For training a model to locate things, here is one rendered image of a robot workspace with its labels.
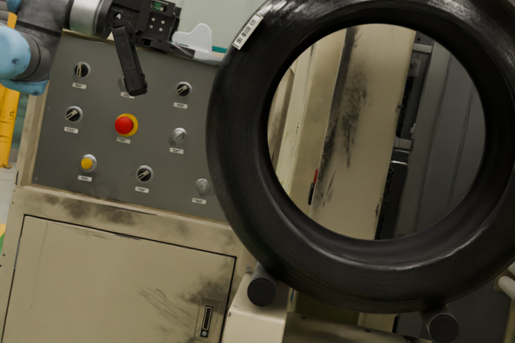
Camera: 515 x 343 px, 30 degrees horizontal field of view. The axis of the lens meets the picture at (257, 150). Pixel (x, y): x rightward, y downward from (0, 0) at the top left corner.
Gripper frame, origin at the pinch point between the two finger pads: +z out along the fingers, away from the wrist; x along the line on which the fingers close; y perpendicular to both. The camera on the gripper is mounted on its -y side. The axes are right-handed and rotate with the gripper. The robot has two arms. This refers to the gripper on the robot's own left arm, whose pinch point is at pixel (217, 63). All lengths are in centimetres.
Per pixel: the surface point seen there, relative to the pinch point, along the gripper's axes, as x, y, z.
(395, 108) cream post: 26.6, 2.0, 31.6
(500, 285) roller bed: 35, -25, 62
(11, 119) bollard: 814, -101, -281
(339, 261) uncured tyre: -11.7, -23.3, 27.3
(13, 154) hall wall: 872, -142, -286
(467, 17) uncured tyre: -11.5, 16.6, 34.7
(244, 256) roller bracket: 24.1, -32.7, 12.5
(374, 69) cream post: 26.6, 7.8, 25.6
